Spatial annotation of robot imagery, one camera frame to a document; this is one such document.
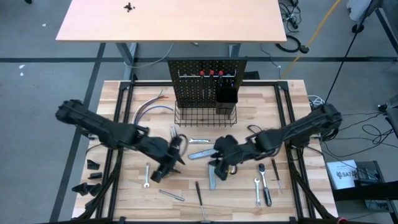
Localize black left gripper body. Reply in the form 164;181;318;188
136;135;187;184

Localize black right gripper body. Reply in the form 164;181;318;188
214;134;252;181

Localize silver metal pen tool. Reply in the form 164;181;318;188
158;189;186;202

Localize small silver combination wrench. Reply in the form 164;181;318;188
143;162;151;189

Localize chrome ratchet black handle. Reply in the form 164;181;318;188
257;162;273;208

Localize black plastic cup bin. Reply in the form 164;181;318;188
216;86;239;115

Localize black metal pegboard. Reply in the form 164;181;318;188
167;57;249;110

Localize white printed booklet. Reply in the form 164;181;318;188
325;159;360;190

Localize light wooden table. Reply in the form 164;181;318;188
55;0;287;81

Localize black equipment cart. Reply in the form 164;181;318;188
329;160;398;224

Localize white cloth bag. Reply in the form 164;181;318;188
346;0;374;22

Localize black wire basket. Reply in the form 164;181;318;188
174;101;238;128

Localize coloured wire bundle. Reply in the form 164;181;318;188
132;89;174;125

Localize black aluminium table frame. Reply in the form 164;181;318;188
72;80;340;224

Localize silver hook rail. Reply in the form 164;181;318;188
177;70;237;78

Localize grey cable under table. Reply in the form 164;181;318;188
124;42;175;69

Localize white cable bundle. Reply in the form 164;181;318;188
307;95;326;108

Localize black coiled floor cable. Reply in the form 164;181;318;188
275;34;310;54

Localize black floor cables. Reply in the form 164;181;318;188
323;110;398;159

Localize black cable tangle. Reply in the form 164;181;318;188
278;0;303;32

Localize thick black slanted cable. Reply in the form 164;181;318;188
324;0;376;105

